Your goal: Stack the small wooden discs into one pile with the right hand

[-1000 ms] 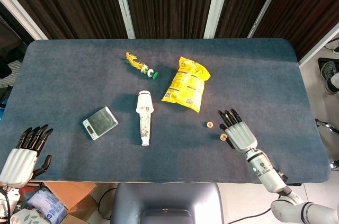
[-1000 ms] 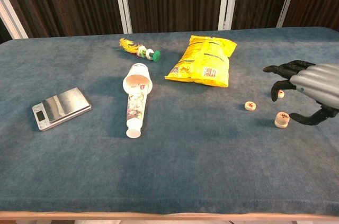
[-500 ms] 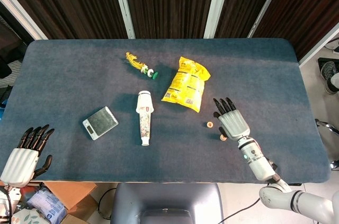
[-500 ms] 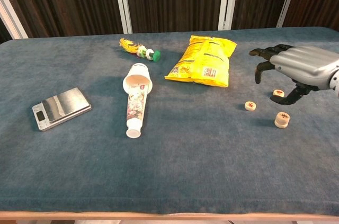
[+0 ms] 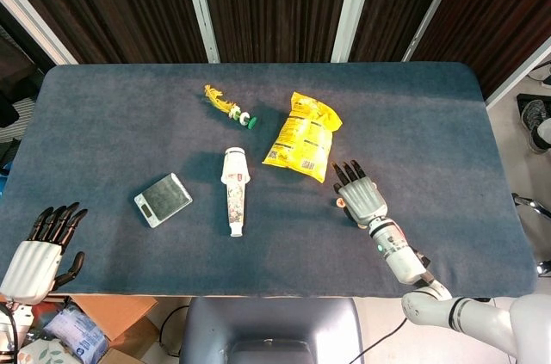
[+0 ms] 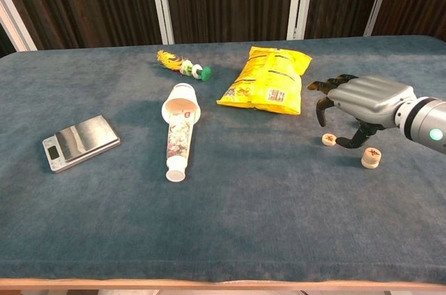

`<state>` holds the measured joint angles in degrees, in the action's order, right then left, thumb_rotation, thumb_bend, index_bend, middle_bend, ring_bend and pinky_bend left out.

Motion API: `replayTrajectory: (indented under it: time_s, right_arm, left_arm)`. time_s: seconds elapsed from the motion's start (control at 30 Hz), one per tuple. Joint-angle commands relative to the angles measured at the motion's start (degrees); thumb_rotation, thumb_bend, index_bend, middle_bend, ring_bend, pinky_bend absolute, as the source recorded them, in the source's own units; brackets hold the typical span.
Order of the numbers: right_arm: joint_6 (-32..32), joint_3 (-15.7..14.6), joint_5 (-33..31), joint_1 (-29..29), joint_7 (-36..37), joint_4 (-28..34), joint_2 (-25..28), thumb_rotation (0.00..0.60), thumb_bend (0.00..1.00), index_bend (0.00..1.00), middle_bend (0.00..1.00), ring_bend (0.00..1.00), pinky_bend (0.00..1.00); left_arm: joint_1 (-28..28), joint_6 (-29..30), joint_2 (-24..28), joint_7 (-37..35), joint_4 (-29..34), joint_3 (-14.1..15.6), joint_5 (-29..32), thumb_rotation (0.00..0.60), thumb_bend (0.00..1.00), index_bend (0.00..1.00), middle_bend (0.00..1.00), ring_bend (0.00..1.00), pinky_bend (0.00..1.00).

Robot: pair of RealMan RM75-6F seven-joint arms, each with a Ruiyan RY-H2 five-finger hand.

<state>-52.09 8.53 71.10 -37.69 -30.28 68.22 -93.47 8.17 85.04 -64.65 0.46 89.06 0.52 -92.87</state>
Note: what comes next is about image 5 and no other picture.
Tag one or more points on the left black-white robot hand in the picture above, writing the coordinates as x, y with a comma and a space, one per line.
32, 265

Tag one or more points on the right black-silver robot hand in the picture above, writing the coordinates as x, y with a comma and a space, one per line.
361, 198

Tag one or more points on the wooden chess piece red character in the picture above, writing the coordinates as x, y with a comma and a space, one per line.
339, 202

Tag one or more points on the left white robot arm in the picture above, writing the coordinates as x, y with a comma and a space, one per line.
6, 316

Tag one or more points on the blue tissue pack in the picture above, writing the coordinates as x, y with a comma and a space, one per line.
79, 334

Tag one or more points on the yellow snack bag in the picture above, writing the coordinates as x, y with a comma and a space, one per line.
301, 140

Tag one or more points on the white floral tissue pack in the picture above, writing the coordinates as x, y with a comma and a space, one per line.
47, 353

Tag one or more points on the brown cardboard box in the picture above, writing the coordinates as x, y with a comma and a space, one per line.
116, 312

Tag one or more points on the floral toothpaste tube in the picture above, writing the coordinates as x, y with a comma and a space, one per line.
237, 209

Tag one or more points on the white paper cup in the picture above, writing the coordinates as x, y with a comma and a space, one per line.
234, 162

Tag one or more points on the silver digital pocket scale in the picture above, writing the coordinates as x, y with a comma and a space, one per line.
163, 200

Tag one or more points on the yellow feather shuttlecock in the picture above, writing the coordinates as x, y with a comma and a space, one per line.
239, 114

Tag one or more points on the chrome metal tube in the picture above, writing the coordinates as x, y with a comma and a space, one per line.
531, 202

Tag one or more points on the blue table cloth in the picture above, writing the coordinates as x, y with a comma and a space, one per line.
129, 123

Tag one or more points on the grey black sneaker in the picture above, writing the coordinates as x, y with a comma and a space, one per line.
534, 119

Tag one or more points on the white metal frame post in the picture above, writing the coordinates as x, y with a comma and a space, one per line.
200, 7
39, 24
435, 7
353, 7
516, 75

